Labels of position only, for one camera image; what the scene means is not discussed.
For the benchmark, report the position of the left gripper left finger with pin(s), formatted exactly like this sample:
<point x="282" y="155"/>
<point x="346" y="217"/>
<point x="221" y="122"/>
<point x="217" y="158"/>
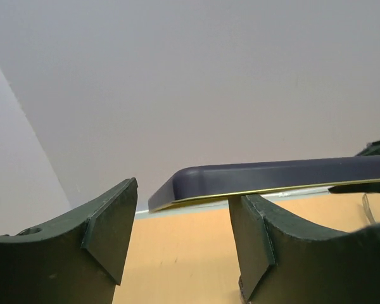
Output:
<point x="77" y="257"/>

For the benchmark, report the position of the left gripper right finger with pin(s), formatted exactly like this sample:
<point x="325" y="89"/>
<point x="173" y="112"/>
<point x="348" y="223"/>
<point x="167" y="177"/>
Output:
<point x="284" y="258"/>

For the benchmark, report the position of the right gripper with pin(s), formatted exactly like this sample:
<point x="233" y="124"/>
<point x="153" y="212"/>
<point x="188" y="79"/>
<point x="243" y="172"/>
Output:
<point x="372" y="148"/>

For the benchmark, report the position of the metal serving tongs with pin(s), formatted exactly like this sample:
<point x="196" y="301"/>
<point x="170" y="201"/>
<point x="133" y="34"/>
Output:
<point x="367" y="210"/>

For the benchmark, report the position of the gold tin lid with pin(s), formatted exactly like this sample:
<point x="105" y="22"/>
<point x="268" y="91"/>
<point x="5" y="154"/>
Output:
<point x="216" y="181"/>

